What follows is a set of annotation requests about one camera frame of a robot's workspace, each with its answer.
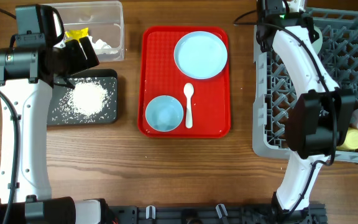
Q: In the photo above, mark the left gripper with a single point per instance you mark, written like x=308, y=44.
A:
x=81, y=53

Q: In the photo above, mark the white tissue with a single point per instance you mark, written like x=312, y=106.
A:
x=101, y=47

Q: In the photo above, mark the yellow foil wrapper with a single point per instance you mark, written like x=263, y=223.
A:
x=76, y=34

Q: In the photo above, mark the white rice pile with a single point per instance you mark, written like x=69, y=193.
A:
x=87, y=98

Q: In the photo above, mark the green small bowl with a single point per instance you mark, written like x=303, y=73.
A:
x=317, y=44

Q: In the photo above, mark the light blue plate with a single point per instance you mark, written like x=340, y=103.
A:
x=200, y=55

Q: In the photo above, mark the light blue rice bowl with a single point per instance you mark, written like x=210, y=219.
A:
x=164, y=113

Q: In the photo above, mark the white plastic spoon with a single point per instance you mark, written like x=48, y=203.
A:
x=188, y=91

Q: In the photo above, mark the yellow plastic cup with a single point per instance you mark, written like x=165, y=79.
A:
x=351, y=141

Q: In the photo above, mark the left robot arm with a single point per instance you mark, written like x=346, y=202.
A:
x=28, y=68

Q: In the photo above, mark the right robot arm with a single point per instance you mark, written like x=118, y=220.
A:
x=318, y=123

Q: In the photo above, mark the grey dishwasher rack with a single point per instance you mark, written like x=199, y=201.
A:
x=275, y=94

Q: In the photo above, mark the black plastic tray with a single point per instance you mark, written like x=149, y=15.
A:
x=104, y=93

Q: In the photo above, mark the clear plastic bin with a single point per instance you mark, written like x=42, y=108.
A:
x=105, y=20

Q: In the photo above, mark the red serving tray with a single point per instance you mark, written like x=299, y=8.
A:
x=211, y=102

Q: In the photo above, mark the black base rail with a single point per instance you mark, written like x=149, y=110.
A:
x=261, y=213

